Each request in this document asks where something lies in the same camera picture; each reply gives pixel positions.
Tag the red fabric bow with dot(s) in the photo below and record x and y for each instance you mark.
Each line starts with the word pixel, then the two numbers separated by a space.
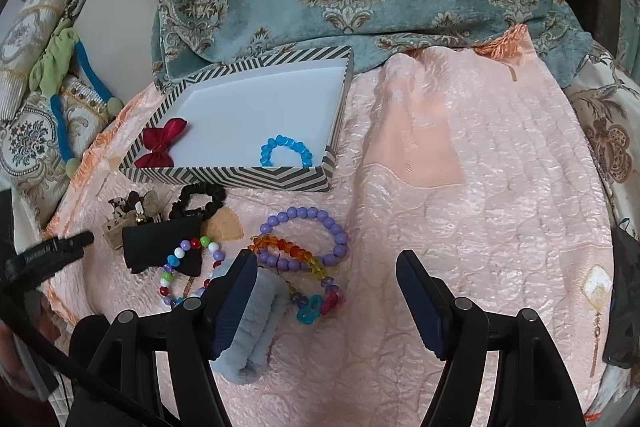
pixel 160 147

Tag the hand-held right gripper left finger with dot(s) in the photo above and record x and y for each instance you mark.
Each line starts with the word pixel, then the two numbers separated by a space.
pixel 234 307

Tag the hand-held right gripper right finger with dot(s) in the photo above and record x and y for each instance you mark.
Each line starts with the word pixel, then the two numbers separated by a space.
pixel 425 309

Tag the floral embroidered cushion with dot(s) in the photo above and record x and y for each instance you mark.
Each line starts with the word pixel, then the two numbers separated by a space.
pixel 30 147

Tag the light blue fluffy scrunchie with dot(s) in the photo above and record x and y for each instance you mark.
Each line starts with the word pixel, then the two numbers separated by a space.
pixel 265 307

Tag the brown bow hair clip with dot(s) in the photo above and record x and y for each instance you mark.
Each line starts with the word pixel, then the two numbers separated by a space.
pixel 135 207

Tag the black fabric bow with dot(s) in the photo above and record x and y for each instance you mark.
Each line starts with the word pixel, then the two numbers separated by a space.
pixel 150 242

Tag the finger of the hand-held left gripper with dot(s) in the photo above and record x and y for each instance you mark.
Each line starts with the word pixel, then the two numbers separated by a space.
pixel 50 251

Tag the black scrunchie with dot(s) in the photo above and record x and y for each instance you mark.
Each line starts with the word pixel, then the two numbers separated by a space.
pixel 210 192

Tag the striped cardboard box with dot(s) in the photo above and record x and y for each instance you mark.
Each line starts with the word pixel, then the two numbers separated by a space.
pixel 260 107

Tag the cream medallion cushion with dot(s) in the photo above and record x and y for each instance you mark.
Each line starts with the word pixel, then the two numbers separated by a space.
pixel 25 32

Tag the cream smooth cushion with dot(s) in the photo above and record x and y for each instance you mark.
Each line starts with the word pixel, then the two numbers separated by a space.
pixel 120 12

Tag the dark bag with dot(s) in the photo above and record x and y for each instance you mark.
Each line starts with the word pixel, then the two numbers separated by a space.
pixel 625 297

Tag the cream floral cloth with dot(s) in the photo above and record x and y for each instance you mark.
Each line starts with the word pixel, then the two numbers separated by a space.
pixel 605 132

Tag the pink quilted blanket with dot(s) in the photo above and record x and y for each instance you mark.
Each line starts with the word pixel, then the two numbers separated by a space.
pixel 500 182

